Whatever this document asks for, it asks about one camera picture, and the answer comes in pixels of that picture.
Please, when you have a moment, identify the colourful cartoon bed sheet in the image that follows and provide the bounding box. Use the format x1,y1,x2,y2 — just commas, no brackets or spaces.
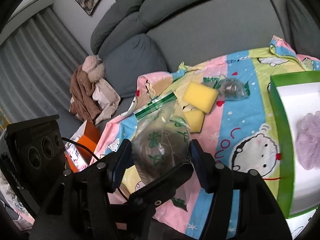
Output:
89,35,320,240

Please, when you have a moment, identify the brown and beige clothes pile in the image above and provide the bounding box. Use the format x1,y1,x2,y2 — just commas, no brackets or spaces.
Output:
69,55,121,125

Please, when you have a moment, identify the clear bag with green print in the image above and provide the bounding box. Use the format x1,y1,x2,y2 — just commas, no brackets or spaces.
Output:
131,91,192,211

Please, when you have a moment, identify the yellow sponge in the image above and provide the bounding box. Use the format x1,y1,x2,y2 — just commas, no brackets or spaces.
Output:
184,109,205,133
182,82,219,114

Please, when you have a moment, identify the black cable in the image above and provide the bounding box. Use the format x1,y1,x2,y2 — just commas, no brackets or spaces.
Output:
61,136,100,161

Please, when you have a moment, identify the grey sofa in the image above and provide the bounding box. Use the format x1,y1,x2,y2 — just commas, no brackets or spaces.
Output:
57,0,320,140

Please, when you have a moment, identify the purple mesh bath pouf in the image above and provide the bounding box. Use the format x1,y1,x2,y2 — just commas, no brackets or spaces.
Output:
295,111,319,170

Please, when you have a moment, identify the small clear bag with scrubber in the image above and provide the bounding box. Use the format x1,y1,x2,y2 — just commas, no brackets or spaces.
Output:
202,76,251,101

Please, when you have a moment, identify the orange box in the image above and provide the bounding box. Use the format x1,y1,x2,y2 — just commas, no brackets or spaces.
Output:
65,121,100,172

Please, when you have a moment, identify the grey curtain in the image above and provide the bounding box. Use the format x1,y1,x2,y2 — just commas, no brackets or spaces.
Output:
1,7,87,123

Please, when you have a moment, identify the green cardboard box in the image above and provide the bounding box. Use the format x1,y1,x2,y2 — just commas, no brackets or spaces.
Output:
270,71,319,218

